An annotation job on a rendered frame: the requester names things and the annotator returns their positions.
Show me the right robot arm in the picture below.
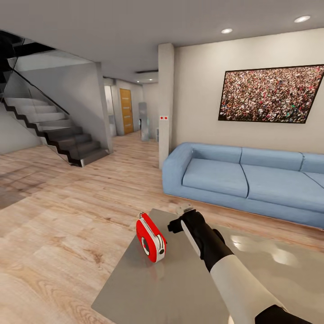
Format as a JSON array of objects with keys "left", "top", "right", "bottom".
[{"left": 167, "top": 203, "right": 312, "bottom": 324}]

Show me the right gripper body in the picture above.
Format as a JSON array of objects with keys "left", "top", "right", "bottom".
[{"left": 170, "top": 216, "right": 185, "bottom": 233}]

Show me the radio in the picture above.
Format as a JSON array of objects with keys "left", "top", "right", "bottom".
[{"left": 137, "top": 213, "right": 167, "bottom": 263}]

